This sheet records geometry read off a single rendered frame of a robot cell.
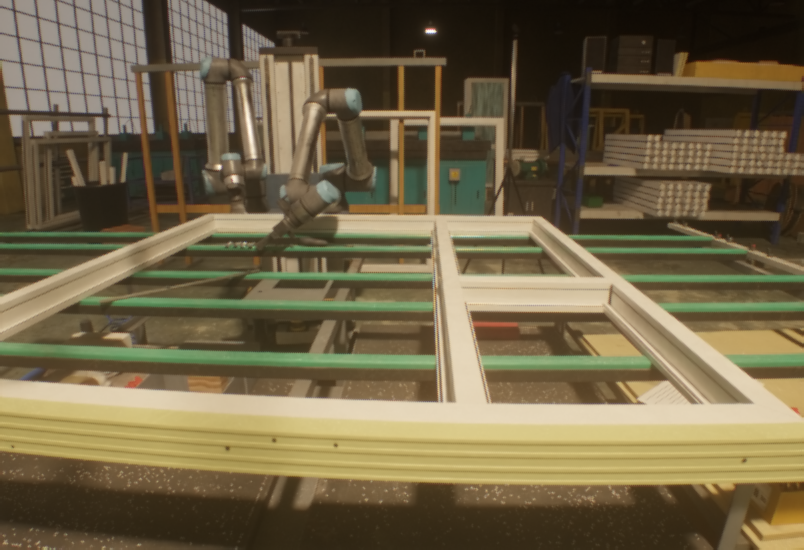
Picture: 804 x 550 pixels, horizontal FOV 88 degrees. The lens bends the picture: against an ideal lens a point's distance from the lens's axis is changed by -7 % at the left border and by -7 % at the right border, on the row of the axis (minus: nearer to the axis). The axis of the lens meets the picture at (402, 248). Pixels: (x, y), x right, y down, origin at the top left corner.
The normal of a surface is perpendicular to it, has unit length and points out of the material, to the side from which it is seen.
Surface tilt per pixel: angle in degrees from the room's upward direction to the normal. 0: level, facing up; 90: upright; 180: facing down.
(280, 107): 90
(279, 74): 90
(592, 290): 90
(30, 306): 90
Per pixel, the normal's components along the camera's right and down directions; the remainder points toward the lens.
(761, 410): 0.00, -0.97
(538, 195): -0.03, 0.25
